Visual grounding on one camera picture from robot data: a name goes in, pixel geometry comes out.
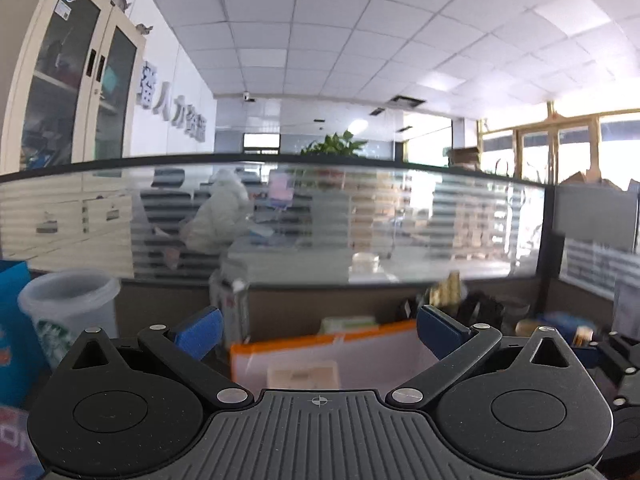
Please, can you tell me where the orange cardboard box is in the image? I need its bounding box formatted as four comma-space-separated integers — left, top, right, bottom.
230, 320, 437, 396

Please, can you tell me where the Starbucks plastic cup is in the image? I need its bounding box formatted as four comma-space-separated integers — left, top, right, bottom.
17, 269, 120, 370

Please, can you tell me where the frosted glass partition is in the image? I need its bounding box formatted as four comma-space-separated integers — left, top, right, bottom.
1, 155, 546, 286

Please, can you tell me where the green potted plant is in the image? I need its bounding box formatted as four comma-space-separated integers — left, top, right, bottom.
300, 130, 368, 157

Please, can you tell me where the yellow building block plate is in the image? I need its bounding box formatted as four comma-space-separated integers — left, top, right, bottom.
428, 271, 468, 308

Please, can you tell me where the beige glass-door cabinet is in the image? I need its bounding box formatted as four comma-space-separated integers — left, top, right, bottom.
1, 0, 145, 174

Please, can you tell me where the black mesh desk organizer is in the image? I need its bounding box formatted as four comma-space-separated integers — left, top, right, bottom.
394, 292, 506, 330

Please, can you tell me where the small upright product box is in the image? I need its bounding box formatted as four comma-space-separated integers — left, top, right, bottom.
208, 269, 250, 350

